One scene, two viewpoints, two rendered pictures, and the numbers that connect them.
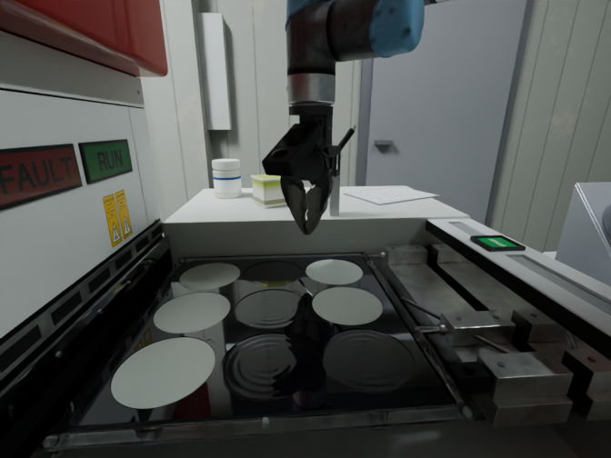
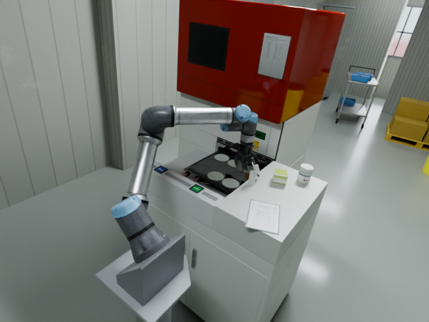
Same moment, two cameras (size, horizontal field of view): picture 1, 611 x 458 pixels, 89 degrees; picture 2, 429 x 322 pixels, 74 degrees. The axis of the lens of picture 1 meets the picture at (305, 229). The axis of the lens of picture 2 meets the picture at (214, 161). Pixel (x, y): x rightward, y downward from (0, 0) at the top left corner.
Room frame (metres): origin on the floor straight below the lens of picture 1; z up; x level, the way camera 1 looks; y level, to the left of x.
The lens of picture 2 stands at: (1.27, -1.20, 1.80)
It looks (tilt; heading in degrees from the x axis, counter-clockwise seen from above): 29 degrees down; 128
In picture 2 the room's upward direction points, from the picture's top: 6 degrees clockwise
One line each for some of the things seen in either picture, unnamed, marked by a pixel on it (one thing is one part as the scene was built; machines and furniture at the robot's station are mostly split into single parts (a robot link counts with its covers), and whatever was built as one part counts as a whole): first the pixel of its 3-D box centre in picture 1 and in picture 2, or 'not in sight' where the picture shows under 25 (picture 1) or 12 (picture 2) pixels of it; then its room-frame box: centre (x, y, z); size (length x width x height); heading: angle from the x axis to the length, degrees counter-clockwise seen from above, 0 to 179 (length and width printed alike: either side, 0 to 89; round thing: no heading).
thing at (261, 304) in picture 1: (271, 308); (225, 169); (0.38, 0.05, 0.90); 0.34 x 0.34 x 0.01; 4
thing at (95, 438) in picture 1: (268, 425); (203, 159); (0.20, 0.03, 0.90); 0.37 x 0.01 x 0.01; 94
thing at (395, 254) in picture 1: (405, 253); not in sight; (0.58, -0.20, 0.89); 0.08 x 0.03 x 0.03; 94
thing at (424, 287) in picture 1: (443, 313); not in sight; (0.42, -0.21, 0.87); 0.36 x 0.08 x 0.03; 4
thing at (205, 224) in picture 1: (313, 226); (274, 204); (0.77, -0.02, 0.89); 0.62 x 0.35 x 0.14; 94
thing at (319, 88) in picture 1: (309, 93); (248, 137); (0.53, -0.01, 1.19); 0.08 x 0.08 x 0.05
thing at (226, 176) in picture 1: (226, 178); (304, 173); (0.81, 0.21, 1.01); 0.07 x 0.07 x 0.10
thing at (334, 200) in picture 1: (325, 183); (254, 172); (0.63, -0.04, 1.03); 0.06 x 0.04 x 0.13; 94
